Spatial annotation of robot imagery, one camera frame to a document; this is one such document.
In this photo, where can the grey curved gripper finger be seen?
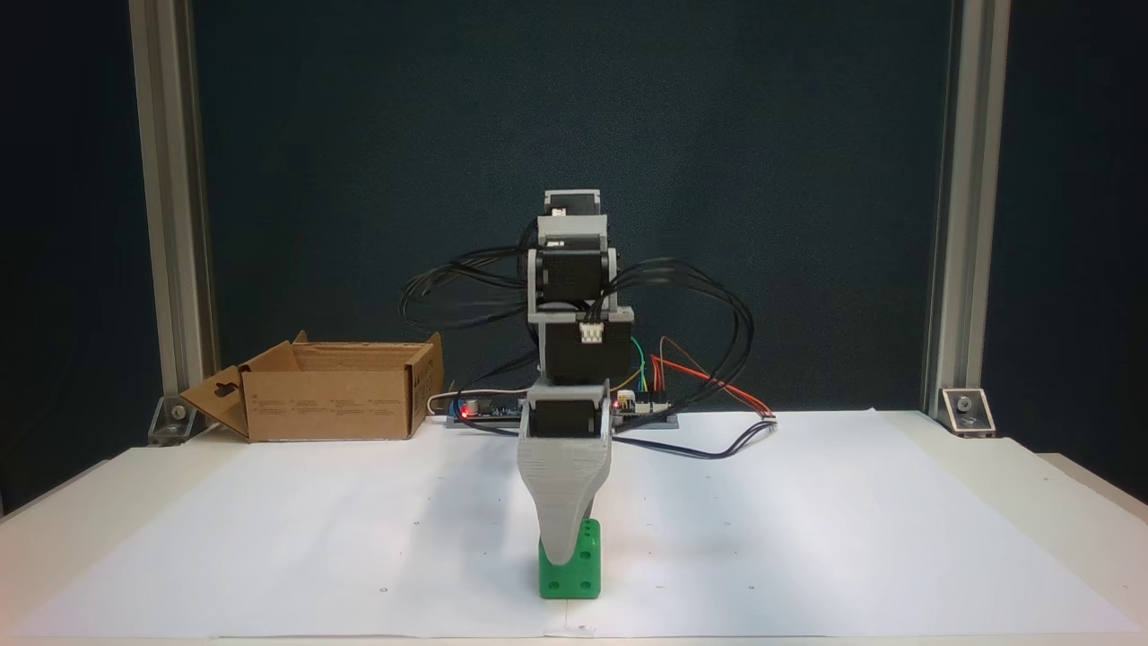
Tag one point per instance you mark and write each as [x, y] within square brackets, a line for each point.
[565, 484]

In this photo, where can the green die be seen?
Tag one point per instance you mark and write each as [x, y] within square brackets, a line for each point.
[583, 574]

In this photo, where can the blue circuit board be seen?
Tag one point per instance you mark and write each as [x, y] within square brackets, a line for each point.
[484, 411]

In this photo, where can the open cardboard box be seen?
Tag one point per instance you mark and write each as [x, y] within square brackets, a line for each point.
[332, 408]

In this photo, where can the metal corner bracket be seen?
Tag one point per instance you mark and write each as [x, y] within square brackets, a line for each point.
[967, 413]
[175, 420]

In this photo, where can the aluminium frame post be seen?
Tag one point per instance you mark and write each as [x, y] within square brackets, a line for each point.
[969, 179]
[170, 179]

